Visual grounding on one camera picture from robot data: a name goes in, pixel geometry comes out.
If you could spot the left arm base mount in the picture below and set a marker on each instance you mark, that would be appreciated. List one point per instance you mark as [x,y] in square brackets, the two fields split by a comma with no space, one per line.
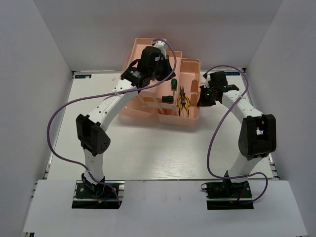
[97,196]

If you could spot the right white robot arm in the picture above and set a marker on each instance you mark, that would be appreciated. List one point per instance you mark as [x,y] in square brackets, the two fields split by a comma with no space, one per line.
[257,137]

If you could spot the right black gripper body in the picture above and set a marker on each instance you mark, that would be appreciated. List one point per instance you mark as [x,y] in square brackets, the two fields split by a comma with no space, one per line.
[206,98]

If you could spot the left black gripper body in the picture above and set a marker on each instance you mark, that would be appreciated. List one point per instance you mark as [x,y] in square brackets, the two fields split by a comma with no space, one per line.
[162,69]

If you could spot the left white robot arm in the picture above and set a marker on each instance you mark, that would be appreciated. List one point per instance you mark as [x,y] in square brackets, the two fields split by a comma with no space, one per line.
[91,129]

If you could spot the pink plastic toolbox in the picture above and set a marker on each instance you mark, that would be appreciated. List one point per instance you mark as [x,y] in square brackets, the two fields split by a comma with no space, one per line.
[174,101]

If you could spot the yellow needle nose pliers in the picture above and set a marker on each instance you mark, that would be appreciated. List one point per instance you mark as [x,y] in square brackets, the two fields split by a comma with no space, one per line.
[183,100]

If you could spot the yellow combination pliers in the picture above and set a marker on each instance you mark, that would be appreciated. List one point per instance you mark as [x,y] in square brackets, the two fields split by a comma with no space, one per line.
[185,108]

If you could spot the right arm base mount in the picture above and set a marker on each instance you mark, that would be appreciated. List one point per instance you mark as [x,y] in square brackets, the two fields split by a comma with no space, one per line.
[226,195]

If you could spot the green stubby screwdriver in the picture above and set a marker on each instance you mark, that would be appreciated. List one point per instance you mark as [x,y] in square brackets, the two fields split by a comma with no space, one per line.
[166,99]
[174,84]

